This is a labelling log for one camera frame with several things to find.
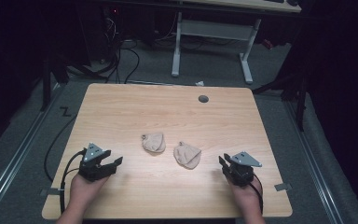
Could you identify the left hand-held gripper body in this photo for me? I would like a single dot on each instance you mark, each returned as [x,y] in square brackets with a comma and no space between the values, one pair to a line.
[90,169]

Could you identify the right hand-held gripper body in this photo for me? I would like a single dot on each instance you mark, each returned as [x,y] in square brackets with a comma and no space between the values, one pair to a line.
[241,174]

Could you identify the large beige sock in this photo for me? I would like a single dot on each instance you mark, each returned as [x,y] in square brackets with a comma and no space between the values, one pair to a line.
[187,155]

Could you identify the small beige sock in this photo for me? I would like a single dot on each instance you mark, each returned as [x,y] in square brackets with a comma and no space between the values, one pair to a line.
[154,143]

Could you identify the person's right hand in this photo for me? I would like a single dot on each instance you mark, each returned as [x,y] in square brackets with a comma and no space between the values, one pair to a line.
[248,196]

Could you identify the person's left hand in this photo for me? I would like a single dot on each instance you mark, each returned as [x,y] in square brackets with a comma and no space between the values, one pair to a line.
[82,193]

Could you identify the grey tape piece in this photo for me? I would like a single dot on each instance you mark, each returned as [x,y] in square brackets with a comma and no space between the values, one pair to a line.
[282,187]
[51,192]

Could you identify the white crumpled paper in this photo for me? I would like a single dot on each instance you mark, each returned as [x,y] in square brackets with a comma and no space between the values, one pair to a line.
[200,83]

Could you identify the black stand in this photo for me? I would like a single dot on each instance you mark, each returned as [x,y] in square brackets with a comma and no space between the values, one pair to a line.
[48,84]
[298,96]

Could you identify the red object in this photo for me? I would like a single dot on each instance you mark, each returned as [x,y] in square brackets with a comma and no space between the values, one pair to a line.
[268,44]

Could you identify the black keyboard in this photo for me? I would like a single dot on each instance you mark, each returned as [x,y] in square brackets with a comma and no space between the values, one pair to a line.
[274,1]

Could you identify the black computer mouse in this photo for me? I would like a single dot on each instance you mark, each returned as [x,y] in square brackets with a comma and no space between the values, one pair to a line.
[292,2]

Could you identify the metal floor rail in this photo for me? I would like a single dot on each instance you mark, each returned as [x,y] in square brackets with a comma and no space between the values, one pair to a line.
[18,152]
[315,161]

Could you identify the white frame desk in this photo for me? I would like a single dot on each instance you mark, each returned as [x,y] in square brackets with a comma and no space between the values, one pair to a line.
[213,29]

